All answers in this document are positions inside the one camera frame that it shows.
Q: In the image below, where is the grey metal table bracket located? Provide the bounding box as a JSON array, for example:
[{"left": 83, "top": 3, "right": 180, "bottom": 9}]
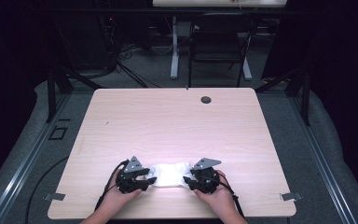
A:
[
  {"left": 280, "top": 191, "right": 304, "bottom": 202},
  {"left": 43, "top": 192, "right": 66, "bottom": 202}
]

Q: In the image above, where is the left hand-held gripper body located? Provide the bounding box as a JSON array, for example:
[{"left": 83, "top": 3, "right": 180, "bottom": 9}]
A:
[{"left": 115, "top": 155, "right": 147, "bottom": 195}]

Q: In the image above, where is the person's right hand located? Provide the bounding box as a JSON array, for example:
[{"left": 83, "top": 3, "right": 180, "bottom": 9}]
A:
[{"left": 193, "top": 169, "right": 236, "bottom": 214}]

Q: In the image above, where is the black floor cable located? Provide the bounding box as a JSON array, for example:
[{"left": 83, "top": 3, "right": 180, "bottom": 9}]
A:
[{"left": 24, "top": 155, "right": 70, "bottom": 224}]

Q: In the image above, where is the white desk with legs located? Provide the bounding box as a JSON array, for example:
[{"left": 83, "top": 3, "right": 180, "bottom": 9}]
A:
[{"left": 152, "top": 0, "right": 289, "bottom": 80}]

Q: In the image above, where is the bundle of dark cables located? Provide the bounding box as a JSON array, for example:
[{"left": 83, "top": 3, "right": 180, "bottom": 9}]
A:
[{"left": 97, "top": 15, "right": 162, "bottom": 89}]

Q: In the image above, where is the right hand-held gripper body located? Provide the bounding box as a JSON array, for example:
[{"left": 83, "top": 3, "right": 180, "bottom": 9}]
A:
[{"left": 187, "top": 157, "right": 223, "bottom": 195}]

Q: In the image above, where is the person's left hand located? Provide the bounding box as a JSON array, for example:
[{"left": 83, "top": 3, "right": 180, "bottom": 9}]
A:
[{"left": 100, "top": 169, "right": 143, "bottom": 213}]

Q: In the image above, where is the white cloth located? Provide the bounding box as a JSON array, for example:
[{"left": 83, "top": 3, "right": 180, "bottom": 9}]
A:
[
  {"left": 145, "top": 161, "right": 188, "bottom": 189},
  {"left": 180, "top": 161, "right": 196, "bottom": 189}
]

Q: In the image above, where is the black metal frame stand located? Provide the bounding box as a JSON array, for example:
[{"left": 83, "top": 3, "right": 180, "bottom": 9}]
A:
[
  {"left": 45, "top": 63, "right": 105, "bottom": 124},
  {"left": 255, "top": 63, "right": 311, "bottom": 127}
]

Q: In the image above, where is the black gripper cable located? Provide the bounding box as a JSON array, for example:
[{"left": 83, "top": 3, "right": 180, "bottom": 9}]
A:
[
  {"left": 94, "top": 159, "right": 131, "bottom": 213},
  {"left": 217, "top": 172, "right": 245, "bottom": 219}
]

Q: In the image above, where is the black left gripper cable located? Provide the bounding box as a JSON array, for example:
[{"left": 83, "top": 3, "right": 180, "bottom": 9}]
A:
[{"left": 94, "top": 159, "right": 131, "bottom": 213}]

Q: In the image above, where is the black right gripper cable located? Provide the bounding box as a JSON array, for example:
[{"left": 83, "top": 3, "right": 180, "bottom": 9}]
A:
[{"left": 217, "top": 172, "right": 245, "bottom": 219}]

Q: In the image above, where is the black folding chair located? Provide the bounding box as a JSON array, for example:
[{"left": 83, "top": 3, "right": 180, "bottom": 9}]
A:
[{"left": 187, "top": 12, "right": 259, "bottom": 89}]

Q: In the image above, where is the aluminium floor rail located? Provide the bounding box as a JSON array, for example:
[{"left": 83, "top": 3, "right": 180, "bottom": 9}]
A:
[
  {"left": 0, "top": 92, "right": 73, "bottom": 224},
  {"left": 287, "top": 94, "right": 358, "bottom": 224}
]

